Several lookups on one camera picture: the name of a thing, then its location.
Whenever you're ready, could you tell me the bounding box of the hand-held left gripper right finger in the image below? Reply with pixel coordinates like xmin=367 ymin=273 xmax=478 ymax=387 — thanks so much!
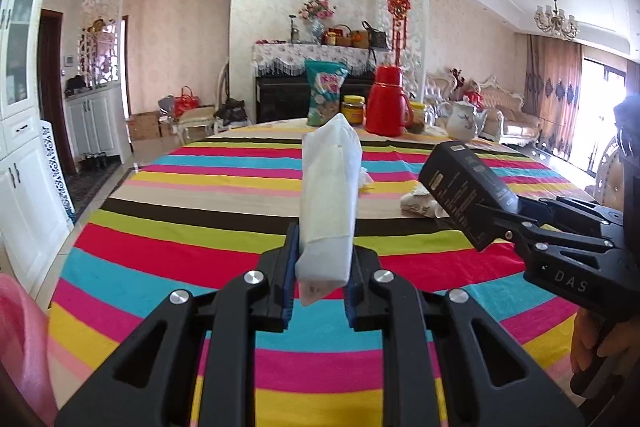
xmin=344 ymin=242 xmax=586 ymax=427

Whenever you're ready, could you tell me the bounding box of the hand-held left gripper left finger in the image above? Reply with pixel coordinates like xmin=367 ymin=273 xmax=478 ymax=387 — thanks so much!
xmin=55 ymin=223 xmax=301 ymax=427

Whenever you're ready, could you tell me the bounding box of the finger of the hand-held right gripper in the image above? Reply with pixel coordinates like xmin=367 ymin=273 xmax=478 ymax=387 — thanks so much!
xmin=517 ymin=195 xmax=624 ymax=233
xmin=475 ymin=204 xmax=616 ymax=274

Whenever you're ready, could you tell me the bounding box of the black cardboard box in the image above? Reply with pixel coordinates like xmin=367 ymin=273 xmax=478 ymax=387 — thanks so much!
xmin=418 ymin=141 xmax=523 ymax=253

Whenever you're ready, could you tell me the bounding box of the white paper packet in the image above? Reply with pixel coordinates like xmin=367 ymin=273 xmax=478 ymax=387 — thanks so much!
xmin=295 ymin=113 xmax=363 ymax=307

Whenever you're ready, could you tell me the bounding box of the person's right hand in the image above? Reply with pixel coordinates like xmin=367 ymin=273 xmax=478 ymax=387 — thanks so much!
xmin=570 ymin=307 xmax=640 ymax=378

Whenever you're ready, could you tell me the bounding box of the wooden chair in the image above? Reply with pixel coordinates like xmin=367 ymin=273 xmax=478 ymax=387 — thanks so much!
xmin=595 ymin=139 xmax=626 ymax=208

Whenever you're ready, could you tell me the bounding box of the brown patterned curtain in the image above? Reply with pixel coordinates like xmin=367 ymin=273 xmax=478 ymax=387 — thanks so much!
xmin=522 ymin=34 xmax=586 ymax=165

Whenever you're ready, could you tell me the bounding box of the striped colourful tablecloth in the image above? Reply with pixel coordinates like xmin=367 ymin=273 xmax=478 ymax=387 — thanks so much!
xmin=47 ymin=117 xmax=626 ymax=427

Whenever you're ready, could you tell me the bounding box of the crumpled white wrapper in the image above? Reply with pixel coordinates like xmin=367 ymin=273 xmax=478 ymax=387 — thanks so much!
xmin=399 ymin=188 xmax=451 ymax=219

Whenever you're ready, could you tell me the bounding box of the ornate cream sofa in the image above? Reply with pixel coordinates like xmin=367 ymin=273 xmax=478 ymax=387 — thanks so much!
xmin=425 ymin=69 xmax=541 ymax=145

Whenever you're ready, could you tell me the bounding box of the crumpled white tissue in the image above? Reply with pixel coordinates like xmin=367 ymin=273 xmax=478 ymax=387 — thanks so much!
xmin=356 ymin=166 xmax=375 ymax=195

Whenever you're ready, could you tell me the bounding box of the white floral teapot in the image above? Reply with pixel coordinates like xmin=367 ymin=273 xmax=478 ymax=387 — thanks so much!
xmin=437 ymin=101 xmax=488 ymax=141

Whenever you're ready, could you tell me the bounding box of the glass jar yellow lid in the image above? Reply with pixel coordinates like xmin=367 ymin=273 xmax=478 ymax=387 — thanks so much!
xmin=407 ymin=102 xmax=428 ymax=130

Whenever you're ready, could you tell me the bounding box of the chandelier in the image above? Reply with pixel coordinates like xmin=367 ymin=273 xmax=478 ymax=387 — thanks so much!
xmin=534 ymin=0 xmax=580 ymax=42

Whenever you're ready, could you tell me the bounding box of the red thermos jug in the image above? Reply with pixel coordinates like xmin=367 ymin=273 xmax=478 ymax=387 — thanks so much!
xmin=365 ymin=65 xmax=415 ymax=138

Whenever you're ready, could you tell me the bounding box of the black bag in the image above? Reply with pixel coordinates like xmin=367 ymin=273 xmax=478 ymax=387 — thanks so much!
xmin=215 ymin=99 xmax=248 ymax=125

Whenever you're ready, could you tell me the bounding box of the yellow lidded jar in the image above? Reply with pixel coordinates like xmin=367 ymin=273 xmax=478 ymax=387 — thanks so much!
xmin=341 ymin=95 xmax=366 ymax=126

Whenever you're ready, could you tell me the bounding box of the black piano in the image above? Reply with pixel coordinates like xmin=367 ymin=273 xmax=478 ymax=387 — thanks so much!
xmin=255 ymin=74 xmax=381 ymax=124

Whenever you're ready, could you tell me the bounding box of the green snack bag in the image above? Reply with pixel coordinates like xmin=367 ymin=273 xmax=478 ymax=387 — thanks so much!
xmin=305 ymin=59 xmax=348 ymax=128

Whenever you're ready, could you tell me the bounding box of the red gift bag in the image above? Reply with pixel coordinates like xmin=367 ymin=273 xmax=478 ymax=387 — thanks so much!
xmin=174 ymin=86 xmax=200 ymax=116

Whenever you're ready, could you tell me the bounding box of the floral lace cloth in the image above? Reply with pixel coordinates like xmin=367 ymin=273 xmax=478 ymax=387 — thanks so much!
xmin=251 ymin=41 xmax=396 ymax=78

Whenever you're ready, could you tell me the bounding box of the dark handbag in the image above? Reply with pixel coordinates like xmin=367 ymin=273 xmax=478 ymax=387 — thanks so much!
xmin=361 ymin=21 xmax=388 ymax=50

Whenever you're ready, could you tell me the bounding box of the low white cabinet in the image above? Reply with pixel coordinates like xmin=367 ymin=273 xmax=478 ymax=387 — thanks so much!
xmin=65 ymin=84 xmax=132 ymax=165

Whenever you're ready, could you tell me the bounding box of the white carved panel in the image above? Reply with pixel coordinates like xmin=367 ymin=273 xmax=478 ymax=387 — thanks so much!
xmin=40 ymin=121 xmax=76 ymax=220

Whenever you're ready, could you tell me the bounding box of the flower vase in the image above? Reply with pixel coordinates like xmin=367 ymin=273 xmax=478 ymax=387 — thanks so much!
xmin=298 ymin=0 xmax=335 ymax=44

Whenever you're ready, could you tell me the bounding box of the tall white cabinet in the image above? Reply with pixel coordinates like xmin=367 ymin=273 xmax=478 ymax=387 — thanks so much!
xmin=0 ymin=0 xmax=71 ymax=298

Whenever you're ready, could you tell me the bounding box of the dark wooden door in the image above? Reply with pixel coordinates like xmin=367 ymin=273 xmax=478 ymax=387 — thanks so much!
xmin=39 ymin=8 xmax=78 ymax=175

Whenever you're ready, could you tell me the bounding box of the red knot wall hanging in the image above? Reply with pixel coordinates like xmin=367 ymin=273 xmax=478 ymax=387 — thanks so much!
xmin=387 ymin=0 xmax=412 ymax=66

